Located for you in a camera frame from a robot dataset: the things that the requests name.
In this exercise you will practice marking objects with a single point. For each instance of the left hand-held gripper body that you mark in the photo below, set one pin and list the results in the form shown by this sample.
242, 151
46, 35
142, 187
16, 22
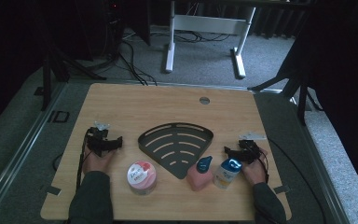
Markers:
97, 140

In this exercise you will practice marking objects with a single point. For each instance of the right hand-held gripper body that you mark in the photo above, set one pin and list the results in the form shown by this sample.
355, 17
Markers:
251, 149

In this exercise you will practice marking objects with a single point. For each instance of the pink cream jar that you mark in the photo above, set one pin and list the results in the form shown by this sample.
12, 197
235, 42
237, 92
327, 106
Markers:
141, 178

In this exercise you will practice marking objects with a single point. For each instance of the pink bottle with blue cap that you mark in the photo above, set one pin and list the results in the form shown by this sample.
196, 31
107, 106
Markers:
199, 179

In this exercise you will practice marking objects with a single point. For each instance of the black fan-shaped corner rack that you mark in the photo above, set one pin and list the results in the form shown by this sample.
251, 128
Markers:
175, 168

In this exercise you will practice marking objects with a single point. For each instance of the person's left hand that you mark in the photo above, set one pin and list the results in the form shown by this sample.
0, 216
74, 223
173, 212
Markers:
96, 164

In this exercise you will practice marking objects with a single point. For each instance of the person's right hand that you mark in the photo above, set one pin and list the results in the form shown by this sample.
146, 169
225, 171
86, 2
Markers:
256, 172

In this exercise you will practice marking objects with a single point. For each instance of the grey tape strip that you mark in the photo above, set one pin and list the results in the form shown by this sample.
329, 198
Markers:
52, 190
282, 189

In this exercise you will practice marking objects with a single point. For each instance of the grey round table grommet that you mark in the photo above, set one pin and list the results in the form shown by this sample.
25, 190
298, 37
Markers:
204, 100

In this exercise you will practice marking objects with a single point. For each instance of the black metal stand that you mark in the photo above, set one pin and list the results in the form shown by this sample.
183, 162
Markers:
301, 99
46, 81

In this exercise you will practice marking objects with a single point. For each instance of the dark computer tower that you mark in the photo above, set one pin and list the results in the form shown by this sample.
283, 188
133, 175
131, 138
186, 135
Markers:
114, 25

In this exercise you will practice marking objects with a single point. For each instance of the black rectangular floor bracket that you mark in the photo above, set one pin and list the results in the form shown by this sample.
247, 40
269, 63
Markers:
59, 116

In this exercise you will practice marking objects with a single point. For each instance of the metal floor rail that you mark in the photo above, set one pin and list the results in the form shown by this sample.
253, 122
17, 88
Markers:
320, 174
21, 149

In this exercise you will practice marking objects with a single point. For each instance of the white desk frame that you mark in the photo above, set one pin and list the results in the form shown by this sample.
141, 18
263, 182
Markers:
209, 24

